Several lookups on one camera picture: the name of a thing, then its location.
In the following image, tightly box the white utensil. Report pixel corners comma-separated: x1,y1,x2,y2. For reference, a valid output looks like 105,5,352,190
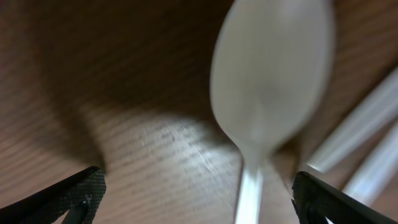
343,123,397,205

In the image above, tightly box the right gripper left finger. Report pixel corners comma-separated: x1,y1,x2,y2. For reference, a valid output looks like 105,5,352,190
1,166,106,224

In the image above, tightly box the white spoon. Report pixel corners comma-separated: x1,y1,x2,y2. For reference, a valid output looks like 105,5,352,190
210,0,335,224

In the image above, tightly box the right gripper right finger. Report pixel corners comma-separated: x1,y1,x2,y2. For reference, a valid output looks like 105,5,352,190
292,171,397,224

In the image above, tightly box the white spoon diagonal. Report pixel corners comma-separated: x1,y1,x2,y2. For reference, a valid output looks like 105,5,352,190
307,69,397,172

